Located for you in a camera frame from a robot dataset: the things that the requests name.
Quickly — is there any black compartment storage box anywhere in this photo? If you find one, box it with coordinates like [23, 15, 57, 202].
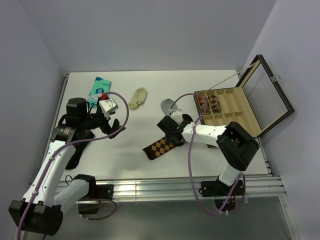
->
[194, 54, 295, 138]

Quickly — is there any grey ankle sock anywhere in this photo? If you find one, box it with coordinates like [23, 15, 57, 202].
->
[160, 98, 180, 116]

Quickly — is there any cream ankle sock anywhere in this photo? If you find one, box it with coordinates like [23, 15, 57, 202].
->
[128, 87, 148, 110]

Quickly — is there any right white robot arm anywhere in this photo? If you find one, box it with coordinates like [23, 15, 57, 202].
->
[157, 116, 260, 195]

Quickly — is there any aluminium frame rail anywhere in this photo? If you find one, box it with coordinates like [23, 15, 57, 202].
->
[96, 175, 286, 202]

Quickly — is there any purple cable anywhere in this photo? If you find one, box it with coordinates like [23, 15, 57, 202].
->
[168, 93, 247, 216]
[16, 91, 130, 237]

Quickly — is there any brown argyle sock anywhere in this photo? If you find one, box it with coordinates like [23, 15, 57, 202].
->
[142, 113, 195, 161]
[208, 94, 222, 114]

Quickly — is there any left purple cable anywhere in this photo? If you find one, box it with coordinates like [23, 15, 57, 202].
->
[16, 91, 130, 237]

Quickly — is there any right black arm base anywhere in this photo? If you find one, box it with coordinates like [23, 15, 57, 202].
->
[198, 180, 245, 212]

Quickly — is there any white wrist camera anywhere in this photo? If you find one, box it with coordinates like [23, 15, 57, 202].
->
[98, 98, 119, 119]
[170, 109, 183, 125]

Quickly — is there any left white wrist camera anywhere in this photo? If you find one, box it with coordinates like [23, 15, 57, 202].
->
[98, 98, 119, 119]

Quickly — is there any black blue sock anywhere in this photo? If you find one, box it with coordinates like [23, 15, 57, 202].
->
[65, 130, 95, 170]

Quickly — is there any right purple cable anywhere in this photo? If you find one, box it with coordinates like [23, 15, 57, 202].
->
[168, 93, 247, 216]

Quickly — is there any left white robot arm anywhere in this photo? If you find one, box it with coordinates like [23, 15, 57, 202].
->
[8, 93, 125, 239]

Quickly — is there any rolled orange argyle sock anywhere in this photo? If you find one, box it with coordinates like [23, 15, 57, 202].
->
[198, 97, 212, 115]

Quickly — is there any rolled brown argyle sock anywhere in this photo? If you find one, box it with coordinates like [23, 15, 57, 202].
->
[208, 94, 222, 114]

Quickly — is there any teal patterned sock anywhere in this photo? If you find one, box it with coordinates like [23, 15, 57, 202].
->
[87, 76, 112, 106]

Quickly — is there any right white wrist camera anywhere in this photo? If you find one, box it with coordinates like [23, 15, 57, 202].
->
[170, 109, 183, 125]

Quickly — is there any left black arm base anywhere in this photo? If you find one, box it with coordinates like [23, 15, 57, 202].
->
[78, 184, 114, 216]

